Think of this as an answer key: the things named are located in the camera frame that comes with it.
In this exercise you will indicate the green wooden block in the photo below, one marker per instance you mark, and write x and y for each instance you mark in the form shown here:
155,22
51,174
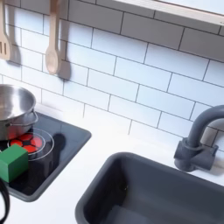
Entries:
12,163

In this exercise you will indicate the white wooden shelf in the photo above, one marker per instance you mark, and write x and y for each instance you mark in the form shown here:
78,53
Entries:
186,10

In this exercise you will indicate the black stove top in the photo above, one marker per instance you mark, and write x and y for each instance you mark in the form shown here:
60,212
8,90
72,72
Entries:
61,140

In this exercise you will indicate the wooden spoon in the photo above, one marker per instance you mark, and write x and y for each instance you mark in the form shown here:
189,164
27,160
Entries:
53,43

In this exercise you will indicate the grey sink basin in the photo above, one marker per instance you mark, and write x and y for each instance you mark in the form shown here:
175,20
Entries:
163,192

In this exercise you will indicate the grey tap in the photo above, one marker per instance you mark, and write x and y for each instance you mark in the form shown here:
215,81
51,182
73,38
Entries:
195,148

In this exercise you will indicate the wooden slotted spatula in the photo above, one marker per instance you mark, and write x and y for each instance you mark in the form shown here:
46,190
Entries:
4,40

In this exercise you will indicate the steel pot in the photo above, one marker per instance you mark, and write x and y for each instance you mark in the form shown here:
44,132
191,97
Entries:
14,108

